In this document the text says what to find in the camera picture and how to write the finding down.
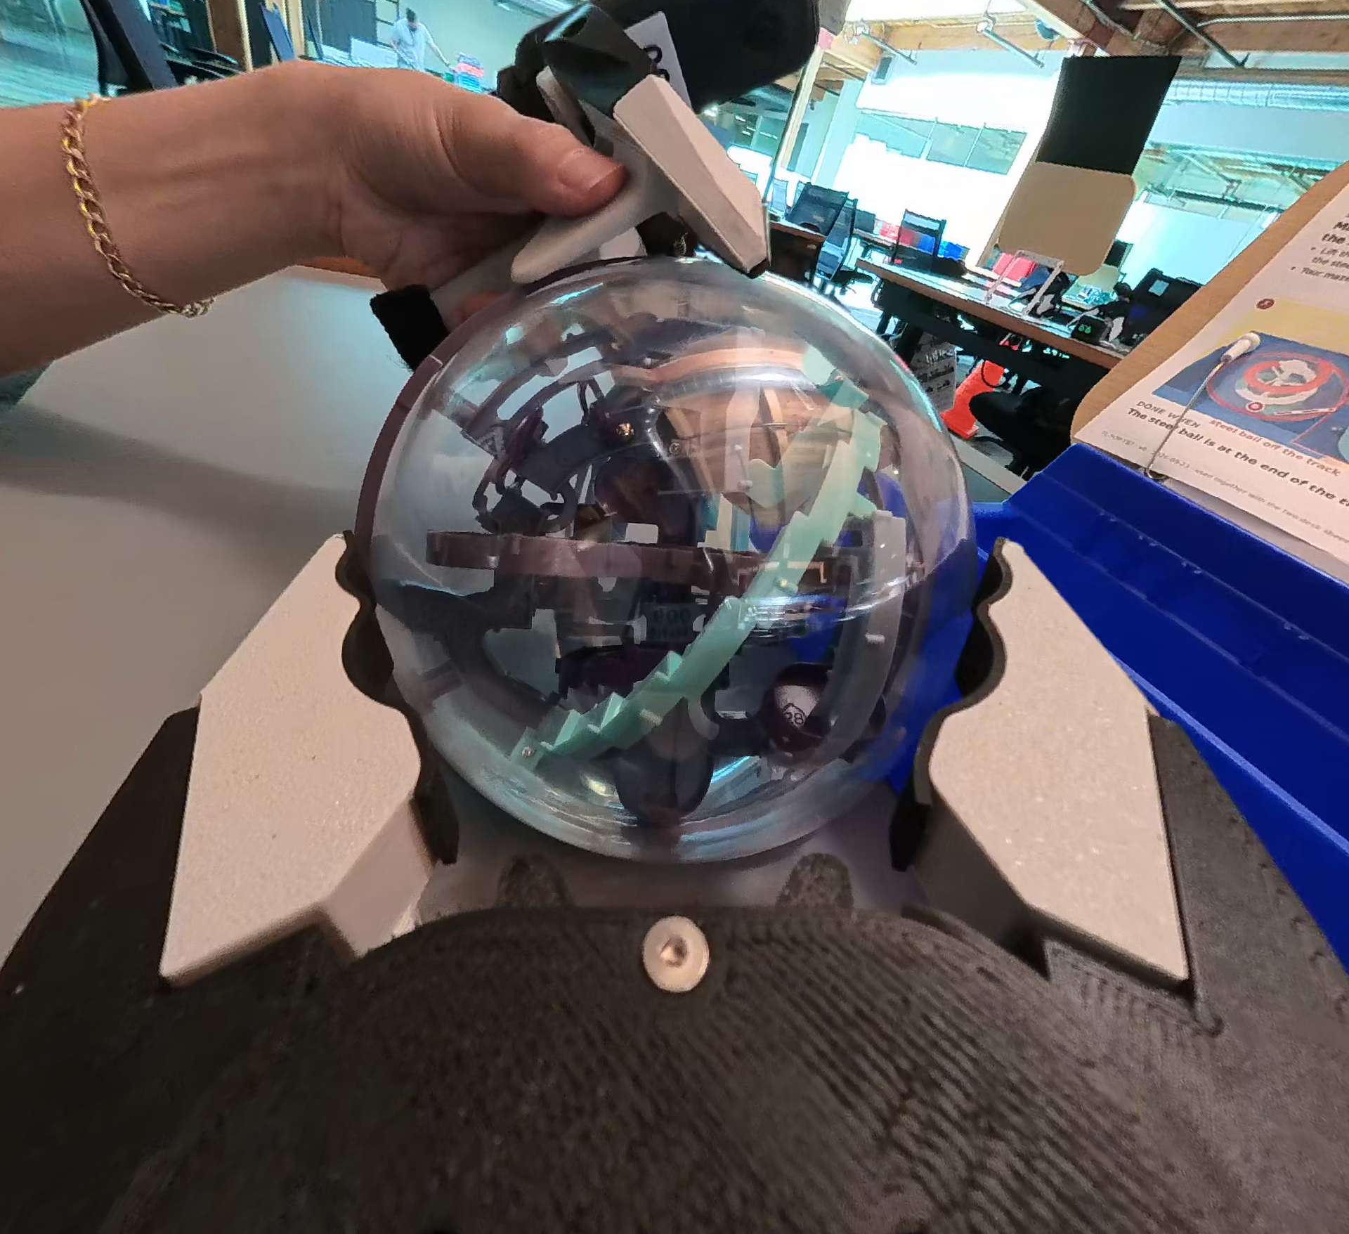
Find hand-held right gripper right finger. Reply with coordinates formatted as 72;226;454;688
889;540;1194;992

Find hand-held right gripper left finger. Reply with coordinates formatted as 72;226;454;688
157;532;462;986

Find clear plastic maze ball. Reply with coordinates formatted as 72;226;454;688
354;254;976;861

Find person's left hand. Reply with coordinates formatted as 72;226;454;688
228;63;628;293

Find blue plastic bin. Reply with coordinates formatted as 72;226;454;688
884;443;1349;973

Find orange traffic cone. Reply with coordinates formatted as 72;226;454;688
942;358;1006;436

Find printed instruction sheet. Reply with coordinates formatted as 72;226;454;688
1074;212;1349;565

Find instruction sheet on cardboard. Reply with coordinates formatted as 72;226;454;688
1069;164;1349;446

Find gold chain bracelet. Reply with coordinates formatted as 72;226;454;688
57;95;218;321

